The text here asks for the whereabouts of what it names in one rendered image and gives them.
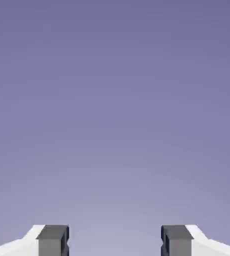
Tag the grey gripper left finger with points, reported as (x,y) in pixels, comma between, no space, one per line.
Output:
(49,242)

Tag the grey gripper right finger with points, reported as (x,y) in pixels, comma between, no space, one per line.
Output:
(179,242)

